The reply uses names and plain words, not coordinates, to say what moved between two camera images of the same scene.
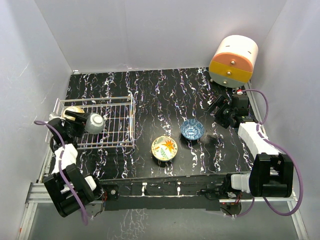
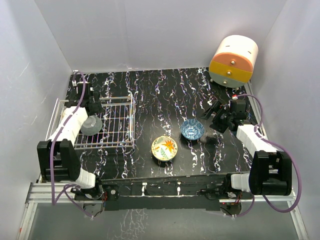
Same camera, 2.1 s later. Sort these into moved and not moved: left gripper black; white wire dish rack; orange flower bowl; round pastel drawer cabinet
Moved: left gripper black
Not moved: orange flower bowl; round pastel drawer cabinet; white wire dish rack
